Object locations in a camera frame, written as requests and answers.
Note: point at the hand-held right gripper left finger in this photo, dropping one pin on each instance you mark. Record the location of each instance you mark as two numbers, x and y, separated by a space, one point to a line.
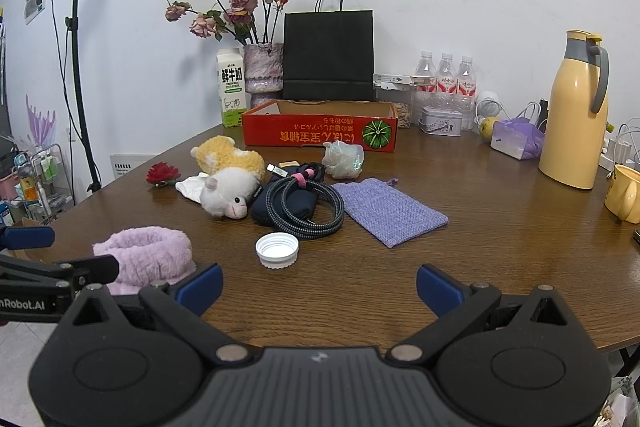
200 289

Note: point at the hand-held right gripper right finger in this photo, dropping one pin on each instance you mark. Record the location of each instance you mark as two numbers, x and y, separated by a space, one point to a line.
440 289

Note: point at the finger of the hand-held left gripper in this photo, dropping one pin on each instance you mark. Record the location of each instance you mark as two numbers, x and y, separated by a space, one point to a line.
30 237
95 268

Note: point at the purple fluffy headband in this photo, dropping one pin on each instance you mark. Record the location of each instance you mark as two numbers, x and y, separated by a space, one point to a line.
145 254

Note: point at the yellow white plush sheep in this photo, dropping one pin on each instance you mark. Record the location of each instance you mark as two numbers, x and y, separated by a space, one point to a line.
230 177

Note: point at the clear plastic wrap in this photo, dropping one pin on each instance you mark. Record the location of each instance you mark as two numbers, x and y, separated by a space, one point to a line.
342 159

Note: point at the red cardboard box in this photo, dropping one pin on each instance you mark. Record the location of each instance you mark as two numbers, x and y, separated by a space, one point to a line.
310 134

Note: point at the white plastic lid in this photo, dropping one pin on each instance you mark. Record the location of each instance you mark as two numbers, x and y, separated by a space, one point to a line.
276 251

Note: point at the dark blue pouch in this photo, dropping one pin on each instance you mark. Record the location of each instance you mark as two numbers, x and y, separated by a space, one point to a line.
260 207

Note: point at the white crumpled tissue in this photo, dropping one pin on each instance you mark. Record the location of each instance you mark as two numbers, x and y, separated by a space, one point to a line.
191 187

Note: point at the red fabric rose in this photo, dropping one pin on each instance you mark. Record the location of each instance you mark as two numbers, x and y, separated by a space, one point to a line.
161 173

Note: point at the white tin box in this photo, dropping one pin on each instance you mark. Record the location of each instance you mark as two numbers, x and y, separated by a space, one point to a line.
440 122

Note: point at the yellow fruit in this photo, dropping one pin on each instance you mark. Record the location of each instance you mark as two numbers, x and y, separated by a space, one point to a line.
488 128

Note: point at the purple tissue pack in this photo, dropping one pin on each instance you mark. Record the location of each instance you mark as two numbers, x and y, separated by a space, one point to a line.
517 137

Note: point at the clear snack jar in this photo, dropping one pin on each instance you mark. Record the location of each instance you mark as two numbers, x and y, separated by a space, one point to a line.
400 112

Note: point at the white round device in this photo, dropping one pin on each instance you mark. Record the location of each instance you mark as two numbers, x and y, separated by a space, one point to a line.
487 104

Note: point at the white green milk carton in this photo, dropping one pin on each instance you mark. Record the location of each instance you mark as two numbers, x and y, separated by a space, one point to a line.
231 92

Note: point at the yellow mug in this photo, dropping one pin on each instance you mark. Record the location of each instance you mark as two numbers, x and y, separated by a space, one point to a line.
624 194

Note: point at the black light stand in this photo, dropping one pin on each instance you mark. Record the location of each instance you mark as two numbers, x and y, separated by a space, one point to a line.
79 32

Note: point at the white flat carton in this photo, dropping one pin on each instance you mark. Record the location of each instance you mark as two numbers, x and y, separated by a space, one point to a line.
400 81

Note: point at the clear water bottle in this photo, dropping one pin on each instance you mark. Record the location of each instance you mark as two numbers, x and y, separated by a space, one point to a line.
466 74
447 72
426 69

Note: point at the yellow thermos jug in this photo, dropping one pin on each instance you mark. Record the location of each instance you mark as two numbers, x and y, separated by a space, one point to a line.
572 117

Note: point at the white power strip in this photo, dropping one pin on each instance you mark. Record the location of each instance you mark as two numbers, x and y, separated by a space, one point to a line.
617 149

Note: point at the purple mottled vase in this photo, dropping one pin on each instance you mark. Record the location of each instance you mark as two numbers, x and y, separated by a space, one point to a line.
262 67

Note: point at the black paper bag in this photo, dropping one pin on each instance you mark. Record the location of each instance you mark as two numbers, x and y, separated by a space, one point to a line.
327 52

